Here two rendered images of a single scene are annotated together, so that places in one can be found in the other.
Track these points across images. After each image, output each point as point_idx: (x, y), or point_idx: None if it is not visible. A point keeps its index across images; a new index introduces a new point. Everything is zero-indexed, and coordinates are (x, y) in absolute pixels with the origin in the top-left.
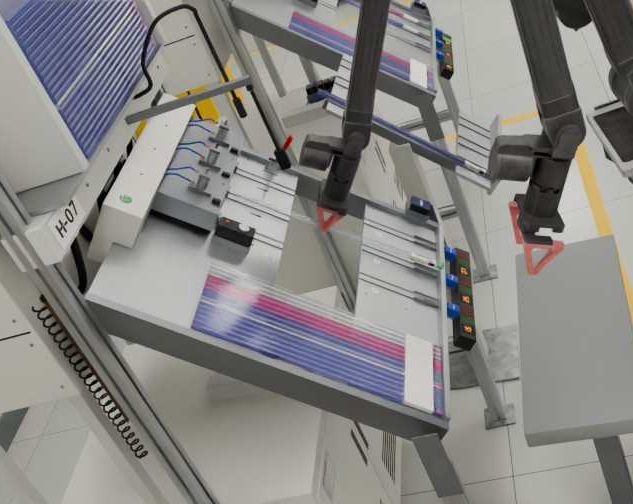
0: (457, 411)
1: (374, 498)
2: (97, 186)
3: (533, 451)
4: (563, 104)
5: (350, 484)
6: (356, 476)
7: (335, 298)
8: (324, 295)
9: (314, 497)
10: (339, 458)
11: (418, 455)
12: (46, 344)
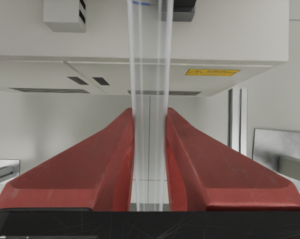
0: (227, 141)
1: (67, 87)
2: None
3: (168, 197)
4: None
5: (8, 77)
6: (37, 79)
7: (251, 60)
8: (267, 39)
9: None
10: None
11: (187, 106)
12: None
